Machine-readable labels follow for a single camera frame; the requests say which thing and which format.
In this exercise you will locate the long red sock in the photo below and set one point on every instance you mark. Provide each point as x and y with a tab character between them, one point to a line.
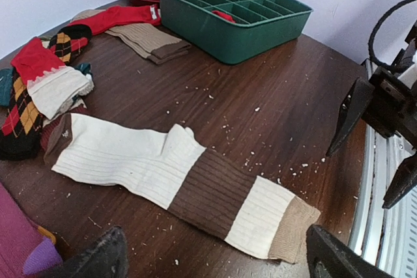
119	16

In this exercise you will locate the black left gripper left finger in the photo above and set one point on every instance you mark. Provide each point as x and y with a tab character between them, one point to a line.
106	257

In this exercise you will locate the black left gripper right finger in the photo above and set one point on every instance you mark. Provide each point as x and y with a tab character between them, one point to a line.
329	257

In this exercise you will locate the black red yellow argyle sock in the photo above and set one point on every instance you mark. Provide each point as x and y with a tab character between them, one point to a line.
22	128

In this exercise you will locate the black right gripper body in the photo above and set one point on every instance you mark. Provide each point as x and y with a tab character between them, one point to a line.
392	110

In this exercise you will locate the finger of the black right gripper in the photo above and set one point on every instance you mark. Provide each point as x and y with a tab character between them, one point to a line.
403	181
351	110

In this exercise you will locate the tan and brown ribbed sock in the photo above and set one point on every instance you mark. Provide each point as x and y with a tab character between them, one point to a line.
150	43

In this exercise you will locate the rolled red sock in tray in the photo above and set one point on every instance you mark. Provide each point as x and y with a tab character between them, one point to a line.
224	16

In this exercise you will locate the green plastic divided organizer tray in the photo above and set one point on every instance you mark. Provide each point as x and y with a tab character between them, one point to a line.
260	25

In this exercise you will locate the maroon sock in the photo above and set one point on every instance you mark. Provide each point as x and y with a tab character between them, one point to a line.
49	125

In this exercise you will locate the red and cream lace sock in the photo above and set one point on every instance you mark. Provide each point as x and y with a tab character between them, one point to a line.
51	84

